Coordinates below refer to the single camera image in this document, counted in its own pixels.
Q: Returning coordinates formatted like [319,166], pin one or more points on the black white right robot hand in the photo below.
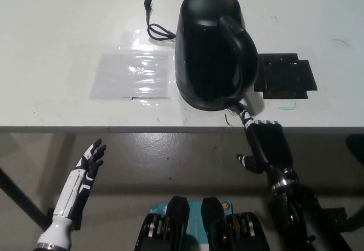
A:
[273,148]

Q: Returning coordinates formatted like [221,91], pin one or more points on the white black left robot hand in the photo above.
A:
[74,188]

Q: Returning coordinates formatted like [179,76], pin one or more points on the black electric kettle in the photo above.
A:
[204,63]

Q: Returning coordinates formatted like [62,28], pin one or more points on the black kettle base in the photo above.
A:
[199,106]

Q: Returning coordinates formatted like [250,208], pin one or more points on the black diagonal table leg bar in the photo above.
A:
[22,201]

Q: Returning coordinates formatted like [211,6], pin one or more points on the black square mat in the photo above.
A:
[285,76]

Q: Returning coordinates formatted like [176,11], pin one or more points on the black bulky object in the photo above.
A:
[355,147]

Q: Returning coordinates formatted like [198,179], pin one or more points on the clear plastic covered paper sheet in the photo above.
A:
[119,77]

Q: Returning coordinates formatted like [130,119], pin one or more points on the clear tape patch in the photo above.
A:
[130,41]

